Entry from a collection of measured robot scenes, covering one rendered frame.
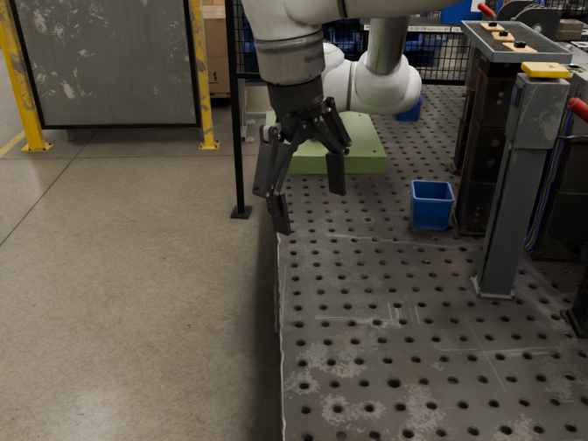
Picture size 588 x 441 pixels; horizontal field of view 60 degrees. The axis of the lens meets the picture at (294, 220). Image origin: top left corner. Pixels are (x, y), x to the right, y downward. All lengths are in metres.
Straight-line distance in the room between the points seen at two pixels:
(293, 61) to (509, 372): 0.63
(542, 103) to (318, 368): 0.58
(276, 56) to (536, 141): 0.50
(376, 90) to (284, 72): 0.92
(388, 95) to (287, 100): 0.92
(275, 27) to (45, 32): 3.22
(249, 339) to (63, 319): 0.76
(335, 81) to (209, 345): 1.06
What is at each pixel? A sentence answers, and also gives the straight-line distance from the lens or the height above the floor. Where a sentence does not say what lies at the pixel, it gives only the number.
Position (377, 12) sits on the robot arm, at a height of 1.27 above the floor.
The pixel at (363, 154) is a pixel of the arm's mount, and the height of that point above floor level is 0.76.
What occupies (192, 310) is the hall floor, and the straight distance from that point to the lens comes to 2.17.
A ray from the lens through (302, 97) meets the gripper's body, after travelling 0.69.
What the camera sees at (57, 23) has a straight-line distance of 3.78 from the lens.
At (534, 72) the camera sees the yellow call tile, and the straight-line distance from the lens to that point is 0.94.
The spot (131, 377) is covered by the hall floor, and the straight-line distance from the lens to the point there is 1.95.
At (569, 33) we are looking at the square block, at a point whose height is 1.02.
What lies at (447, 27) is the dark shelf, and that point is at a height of 1.02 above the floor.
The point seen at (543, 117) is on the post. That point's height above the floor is 1.08.
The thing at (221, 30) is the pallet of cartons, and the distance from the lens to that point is 4.45.
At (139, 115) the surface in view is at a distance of 3.81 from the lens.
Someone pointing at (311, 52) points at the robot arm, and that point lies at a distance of 0.68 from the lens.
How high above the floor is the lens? 1.36
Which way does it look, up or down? 30 degrees down
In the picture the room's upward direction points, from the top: straight up
